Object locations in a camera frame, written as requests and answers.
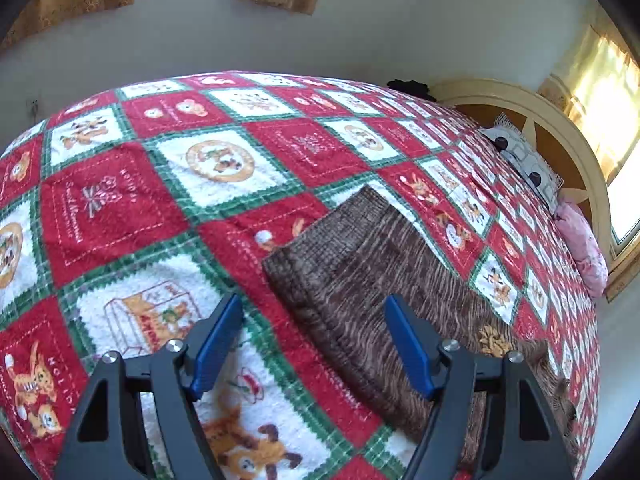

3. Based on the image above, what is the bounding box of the brown knit sun-pattern sweater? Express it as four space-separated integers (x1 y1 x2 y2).
262 188 578 479

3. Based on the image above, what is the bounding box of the black object beside bed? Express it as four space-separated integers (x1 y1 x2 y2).
386 79 438 103

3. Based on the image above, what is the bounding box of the red white checkered quilt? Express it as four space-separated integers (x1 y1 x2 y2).
1 72 599 479

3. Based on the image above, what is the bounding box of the pink pillow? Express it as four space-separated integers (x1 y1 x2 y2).
554 202 608 300

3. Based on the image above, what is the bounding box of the white wall socket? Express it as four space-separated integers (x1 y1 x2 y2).
27 99 40 120

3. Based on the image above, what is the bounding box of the yellow curtain left of headboard window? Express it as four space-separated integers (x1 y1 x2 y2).
538 2 639 183

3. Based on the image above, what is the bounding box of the headboard wall window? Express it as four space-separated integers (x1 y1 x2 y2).
608 144 640 246

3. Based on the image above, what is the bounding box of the white grey patterned pillow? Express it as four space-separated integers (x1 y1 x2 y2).
480 113 564 216

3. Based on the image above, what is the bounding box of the cream arched wooden headboard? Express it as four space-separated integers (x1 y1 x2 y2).
431 78 613 266

